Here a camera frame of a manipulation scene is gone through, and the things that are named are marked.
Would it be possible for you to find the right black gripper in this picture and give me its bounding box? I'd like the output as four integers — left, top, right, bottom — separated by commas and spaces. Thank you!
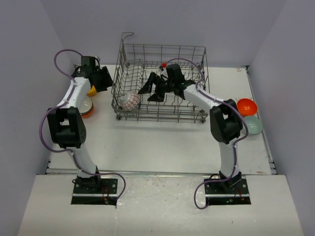
139, 72, 175, 103

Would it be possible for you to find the grey wire dish rack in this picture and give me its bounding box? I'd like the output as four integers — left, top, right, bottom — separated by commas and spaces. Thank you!
111, 32, 209, 123

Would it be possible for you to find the yellow bowl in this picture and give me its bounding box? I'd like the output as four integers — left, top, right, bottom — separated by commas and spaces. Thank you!
87, 86, 97, 97

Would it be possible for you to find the red patterned white bowl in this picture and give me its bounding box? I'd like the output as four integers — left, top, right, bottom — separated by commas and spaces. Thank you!
120, 91, 140, 110

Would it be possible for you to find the teal white bowl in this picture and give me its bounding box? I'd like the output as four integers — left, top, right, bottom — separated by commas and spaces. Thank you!
78, 96, 94, 114

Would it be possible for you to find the orange plastic bowl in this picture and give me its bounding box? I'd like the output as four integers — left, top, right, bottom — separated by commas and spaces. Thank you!
237, 98, 258, 117

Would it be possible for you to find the pale green ceramic bowl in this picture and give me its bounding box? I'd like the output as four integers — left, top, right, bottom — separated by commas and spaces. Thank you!
244, 116, 263, 135

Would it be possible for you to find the orange white bowl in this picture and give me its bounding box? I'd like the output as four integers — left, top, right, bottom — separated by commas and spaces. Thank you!
81, 108, 94, 118

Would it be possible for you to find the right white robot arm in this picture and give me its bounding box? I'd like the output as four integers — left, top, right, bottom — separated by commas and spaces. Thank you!
138, 64, 243, 193

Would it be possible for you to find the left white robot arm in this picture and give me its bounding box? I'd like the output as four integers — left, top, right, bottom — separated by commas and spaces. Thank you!
47, 56, 113, 193

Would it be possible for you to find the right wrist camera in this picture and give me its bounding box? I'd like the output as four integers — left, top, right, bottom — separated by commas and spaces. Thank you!
158, 62, 168, 81

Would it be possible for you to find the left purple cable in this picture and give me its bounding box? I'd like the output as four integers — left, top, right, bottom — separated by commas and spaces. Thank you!
38, 48, 126, 201

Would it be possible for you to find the purple cable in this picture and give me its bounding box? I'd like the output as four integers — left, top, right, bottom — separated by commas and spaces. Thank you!
38, 48, 126, 201
166, 58, 249, 209

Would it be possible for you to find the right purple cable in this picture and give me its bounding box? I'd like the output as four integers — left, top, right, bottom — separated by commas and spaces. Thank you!
166, 58, 249, 209

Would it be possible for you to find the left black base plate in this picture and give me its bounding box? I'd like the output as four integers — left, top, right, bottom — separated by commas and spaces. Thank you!
72, 177, 118, 197

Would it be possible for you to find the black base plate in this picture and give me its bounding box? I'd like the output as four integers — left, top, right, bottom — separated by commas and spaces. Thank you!
72, 177, 118, 197
204, 176, 249, 195

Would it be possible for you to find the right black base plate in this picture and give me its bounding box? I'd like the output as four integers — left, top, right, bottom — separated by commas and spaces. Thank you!
204, 176, 249, 195

